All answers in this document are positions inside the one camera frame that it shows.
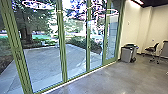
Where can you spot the green bush outside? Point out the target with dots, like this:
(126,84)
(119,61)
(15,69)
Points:
(80,42)

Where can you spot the green framed glass door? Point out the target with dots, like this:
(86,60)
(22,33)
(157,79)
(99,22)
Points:
(61,40)

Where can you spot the grey trash bin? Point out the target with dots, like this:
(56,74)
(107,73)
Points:
(126,54)

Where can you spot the tree trunk outside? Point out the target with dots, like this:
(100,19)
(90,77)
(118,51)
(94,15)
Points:
(25,33)

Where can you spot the black office chair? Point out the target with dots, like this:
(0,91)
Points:
(152,50)

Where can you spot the ceiling light strip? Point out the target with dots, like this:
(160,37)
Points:
(138,2)

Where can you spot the grey office chair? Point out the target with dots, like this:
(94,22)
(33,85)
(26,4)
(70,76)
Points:
(164,50)

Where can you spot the white wall switch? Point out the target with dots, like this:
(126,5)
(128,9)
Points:
(128,22)

